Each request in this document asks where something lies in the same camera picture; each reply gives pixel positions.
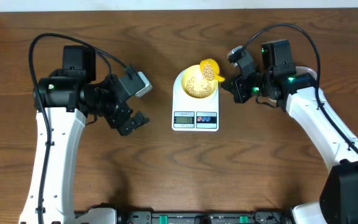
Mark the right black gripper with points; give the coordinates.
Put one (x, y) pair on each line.
(237, 89)

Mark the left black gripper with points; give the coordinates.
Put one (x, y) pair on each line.
(115, 119)

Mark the yellow measuring scoop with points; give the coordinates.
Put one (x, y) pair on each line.
(210, 70)

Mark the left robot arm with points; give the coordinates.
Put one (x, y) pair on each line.
(68, 95)

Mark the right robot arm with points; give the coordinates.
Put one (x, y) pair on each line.
(294, 90)

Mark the pale yellow bowl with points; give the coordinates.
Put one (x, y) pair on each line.
(194, 70)

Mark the soybeans in bowl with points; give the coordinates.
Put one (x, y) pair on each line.
(199, 88)

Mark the white digital kitchen scale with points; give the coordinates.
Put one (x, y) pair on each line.
(194, 114)

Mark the clear plastic container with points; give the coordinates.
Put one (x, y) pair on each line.
(305, 72)

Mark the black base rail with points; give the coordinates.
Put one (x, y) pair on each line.
(137, 215)

